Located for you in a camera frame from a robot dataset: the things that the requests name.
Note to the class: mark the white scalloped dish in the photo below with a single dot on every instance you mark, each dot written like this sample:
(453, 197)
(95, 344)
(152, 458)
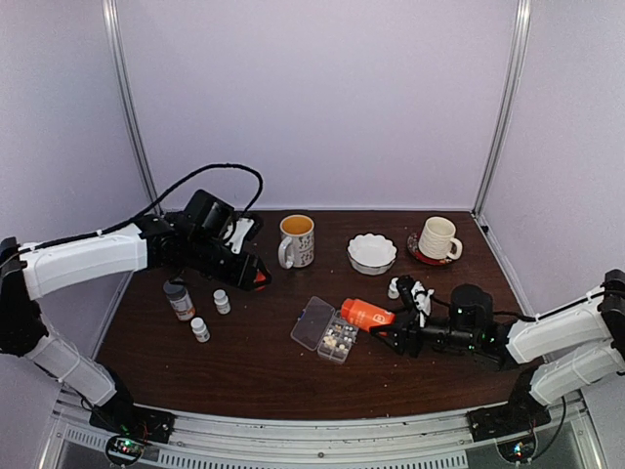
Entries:
(371, 254)

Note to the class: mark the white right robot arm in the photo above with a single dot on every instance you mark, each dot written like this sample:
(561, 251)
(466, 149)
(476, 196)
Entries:
(588, 333)

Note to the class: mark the small white pill bottle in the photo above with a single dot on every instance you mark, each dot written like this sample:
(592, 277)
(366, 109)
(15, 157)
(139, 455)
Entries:
(200, 330)

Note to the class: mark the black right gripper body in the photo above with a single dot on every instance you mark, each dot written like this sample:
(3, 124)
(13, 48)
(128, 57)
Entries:
(456, 339)

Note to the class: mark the orange pill bottle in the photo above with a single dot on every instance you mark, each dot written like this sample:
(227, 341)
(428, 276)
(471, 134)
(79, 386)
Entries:
(364, 315)

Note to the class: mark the grey-capped orange label bottle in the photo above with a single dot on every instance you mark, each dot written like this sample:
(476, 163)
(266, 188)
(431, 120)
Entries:
(177, 294)

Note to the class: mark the white ribbed cup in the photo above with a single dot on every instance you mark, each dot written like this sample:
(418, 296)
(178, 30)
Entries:
(438, 240)

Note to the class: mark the white pills in organizer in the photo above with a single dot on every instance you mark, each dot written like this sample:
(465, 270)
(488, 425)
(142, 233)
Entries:
(336, 344)

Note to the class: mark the yellow-lined patterned mug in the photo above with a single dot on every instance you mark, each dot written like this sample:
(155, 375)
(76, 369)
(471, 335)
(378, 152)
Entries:
(296, 248)

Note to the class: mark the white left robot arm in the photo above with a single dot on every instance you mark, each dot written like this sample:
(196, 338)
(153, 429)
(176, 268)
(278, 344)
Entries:
(33, 271)

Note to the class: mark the red saucer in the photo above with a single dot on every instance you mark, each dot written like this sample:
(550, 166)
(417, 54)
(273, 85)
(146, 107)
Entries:
(415, 252)

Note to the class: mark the aluminium frame post left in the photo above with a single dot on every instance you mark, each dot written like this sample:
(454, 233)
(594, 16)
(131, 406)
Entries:
(115, 41)

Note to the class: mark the aluminium frame post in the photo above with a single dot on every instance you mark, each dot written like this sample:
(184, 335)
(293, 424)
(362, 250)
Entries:
(115, 41)
(512, 80)

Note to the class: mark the orange bottle cap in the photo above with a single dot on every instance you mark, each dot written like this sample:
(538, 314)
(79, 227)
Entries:
(261, 280)

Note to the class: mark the clear plastic pill organizer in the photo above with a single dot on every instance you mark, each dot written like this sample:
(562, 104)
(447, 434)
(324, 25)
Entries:
(318, 319)

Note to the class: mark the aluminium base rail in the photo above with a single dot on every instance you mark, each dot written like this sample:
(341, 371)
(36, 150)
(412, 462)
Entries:
(434, 440)

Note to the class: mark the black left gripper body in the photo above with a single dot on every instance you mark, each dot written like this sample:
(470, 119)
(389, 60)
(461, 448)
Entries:
(203, 259)

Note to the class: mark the aluminium frame post right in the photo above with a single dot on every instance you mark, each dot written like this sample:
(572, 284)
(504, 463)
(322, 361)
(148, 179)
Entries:
(512, 80)

